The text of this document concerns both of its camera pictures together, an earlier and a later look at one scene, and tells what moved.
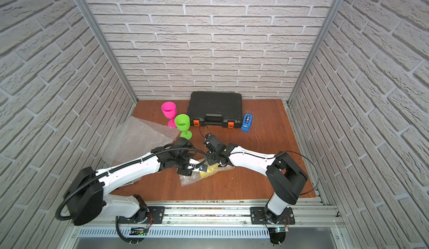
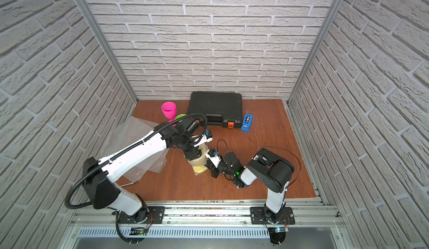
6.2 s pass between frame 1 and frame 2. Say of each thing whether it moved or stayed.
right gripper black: moved
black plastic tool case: stayed
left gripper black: moved
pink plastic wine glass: stayed
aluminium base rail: stayed
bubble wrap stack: stayed
